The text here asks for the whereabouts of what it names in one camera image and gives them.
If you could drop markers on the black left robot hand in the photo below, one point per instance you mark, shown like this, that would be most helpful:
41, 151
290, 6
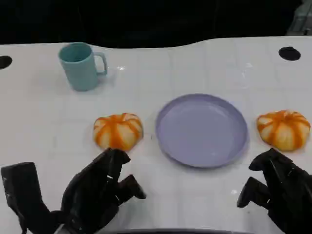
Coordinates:
90, 190

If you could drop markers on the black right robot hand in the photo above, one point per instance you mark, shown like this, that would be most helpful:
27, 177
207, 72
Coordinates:
287, 195

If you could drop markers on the lilac plate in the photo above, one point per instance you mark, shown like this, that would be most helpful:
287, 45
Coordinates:
200, 129

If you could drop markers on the pale green mug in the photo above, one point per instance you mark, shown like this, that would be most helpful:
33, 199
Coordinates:
80, 73

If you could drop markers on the grey metal rack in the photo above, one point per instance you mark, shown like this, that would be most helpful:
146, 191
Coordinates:
301, 19

